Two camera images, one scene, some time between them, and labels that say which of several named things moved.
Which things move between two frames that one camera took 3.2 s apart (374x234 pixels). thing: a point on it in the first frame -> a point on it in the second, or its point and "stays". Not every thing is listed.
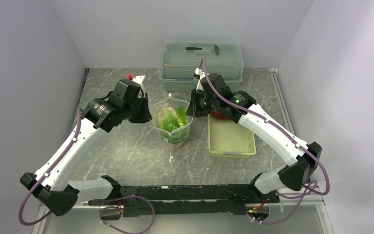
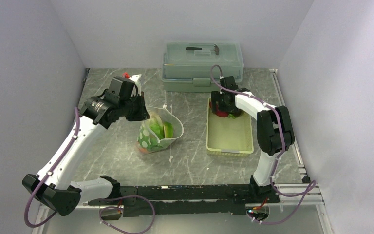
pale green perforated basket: (228, 139) stays
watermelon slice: (182, 116) -> (168, 129)
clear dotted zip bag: (172, 121) -> (159, 131)
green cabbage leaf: (173, 124) -> (151, 133)
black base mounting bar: (146, 200) stays
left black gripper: (146, 116) stays
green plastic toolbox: (180, 61) stays
